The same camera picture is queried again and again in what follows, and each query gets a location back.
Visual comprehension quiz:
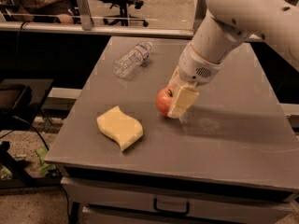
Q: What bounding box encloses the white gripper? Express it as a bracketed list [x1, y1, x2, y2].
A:
[167, 43, 221, 119]

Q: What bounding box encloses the red apple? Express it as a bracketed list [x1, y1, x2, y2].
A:
[155, 87, 173, 117]

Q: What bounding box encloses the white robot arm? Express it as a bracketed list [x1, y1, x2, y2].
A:
[167, 0, 299, 119]

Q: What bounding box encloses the yellow wavy sponge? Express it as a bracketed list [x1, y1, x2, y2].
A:
[96, 105, 143, 151]

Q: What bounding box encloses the clear plastic water bottle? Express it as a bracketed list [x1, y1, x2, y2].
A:
[113, 42, 152, 78]

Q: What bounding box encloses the metal railing with posts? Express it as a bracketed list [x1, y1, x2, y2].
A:
[0, 0, 299, 43]

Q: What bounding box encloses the grey table with drawers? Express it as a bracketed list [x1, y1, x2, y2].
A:
[47, 36, 299, 224]

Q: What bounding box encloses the green snack bag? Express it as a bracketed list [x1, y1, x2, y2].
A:
[35, 147, 56, 175]

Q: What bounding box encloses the seated person in background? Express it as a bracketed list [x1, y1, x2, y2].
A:
[14, 0, 76, 24]

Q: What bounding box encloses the black side stand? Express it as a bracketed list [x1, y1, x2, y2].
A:
[0, 78, 60, 189]

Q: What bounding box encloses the black drawer handle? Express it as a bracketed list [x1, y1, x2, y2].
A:
[152, 197, 190, 216]

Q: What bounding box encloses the black cable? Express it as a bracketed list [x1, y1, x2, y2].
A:
[0, 115, 71, 224]

